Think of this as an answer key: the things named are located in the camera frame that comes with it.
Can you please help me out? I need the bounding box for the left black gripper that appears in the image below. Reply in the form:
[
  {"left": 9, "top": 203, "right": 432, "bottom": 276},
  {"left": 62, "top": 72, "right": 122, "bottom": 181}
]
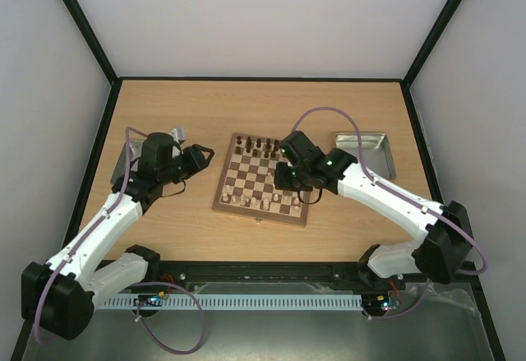
[{"left": 160, "top": 144, "right": 215, "bottom": 186}]

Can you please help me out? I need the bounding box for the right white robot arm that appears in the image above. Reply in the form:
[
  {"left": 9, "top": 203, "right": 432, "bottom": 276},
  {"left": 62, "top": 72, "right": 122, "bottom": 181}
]
[{"left": 275, "top": 131, "right": 472, "bottom": 289}]

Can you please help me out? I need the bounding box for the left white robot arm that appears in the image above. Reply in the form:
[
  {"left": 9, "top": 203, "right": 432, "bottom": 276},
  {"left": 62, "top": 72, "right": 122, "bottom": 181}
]
[{"left": 21, "top": 129, "right": 215, "bottom": 340}]

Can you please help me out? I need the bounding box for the wooden chess board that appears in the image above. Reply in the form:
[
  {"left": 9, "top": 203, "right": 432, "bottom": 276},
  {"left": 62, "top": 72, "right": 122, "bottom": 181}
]
[{"left": 212, "top": 132, "right": 310, "bottom": 227}]

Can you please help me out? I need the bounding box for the left metal tray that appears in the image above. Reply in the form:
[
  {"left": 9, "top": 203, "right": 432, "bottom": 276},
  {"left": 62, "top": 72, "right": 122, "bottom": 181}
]
[{"left": 110, "top": 140, "right": 143, "bottom": 185}]

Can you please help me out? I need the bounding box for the metal tray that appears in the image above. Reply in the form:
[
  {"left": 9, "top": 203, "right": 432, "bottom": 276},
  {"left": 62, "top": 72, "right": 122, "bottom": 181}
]
[
  {"left": 335, "top": 132, "right": 397, "bottom": 180},
  {"left": 110, "top": 140, "right": 143, "bottom": 185}
]

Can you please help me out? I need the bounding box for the right metal tray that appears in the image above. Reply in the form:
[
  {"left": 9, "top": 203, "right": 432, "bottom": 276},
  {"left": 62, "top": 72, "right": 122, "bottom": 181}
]
[{"left": 335, "top": 132, "right": 397, "bottom": 180}]

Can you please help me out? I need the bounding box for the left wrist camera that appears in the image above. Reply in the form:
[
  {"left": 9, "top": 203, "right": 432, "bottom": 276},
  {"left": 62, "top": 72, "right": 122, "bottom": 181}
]
[{"left": 169, "top": 127, "right": 186, "bottom": 144}]

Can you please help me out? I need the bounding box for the black mounting rail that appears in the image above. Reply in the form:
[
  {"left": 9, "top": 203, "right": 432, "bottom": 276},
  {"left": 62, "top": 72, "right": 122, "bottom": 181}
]
[{"left": 155, "top": 260, "right": 478, "bottom": 292}]

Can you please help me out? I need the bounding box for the black cage frame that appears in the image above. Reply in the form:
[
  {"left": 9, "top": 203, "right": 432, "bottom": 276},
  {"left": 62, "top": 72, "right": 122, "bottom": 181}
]
[{"left": 7, "top": 0, "right": 526, "bottom": 361}]

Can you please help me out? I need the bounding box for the slotted white cable duct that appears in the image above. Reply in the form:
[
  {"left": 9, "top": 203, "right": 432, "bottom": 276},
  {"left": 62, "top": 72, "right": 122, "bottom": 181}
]
[{"left": 96, "top": 293, "right": 363, "bottom": 311}]

